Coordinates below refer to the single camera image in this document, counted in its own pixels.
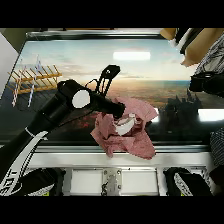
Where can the brown garment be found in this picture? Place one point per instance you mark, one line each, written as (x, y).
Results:
(167, 33)
(203, 43)

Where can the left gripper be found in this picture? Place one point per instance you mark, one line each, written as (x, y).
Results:
(113, 108)

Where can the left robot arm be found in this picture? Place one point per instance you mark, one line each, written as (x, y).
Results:
(50, 113)

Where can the yellow wooden rack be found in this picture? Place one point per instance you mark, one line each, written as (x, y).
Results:
(36, 80)

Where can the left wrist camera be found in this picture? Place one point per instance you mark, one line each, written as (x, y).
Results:
(111, 71)

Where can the checked grey garment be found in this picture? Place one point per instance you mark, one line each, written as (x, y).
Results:
(218, 146)

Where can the striped grey garment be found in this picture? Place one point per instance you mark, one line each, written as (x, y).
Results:
(213, 60)

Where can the white clothes hanger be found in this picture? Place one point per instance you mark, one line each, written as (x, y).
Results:
(32, 91)

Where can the pink checked shirt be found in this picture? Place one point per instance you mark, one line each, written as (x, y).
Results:
(133, 143)

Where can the black garment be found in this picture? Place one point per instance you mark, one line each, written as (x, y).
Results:
(190, 40)

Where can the silver frame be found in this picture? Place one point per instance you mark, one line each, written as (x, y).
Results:
(83, 159)

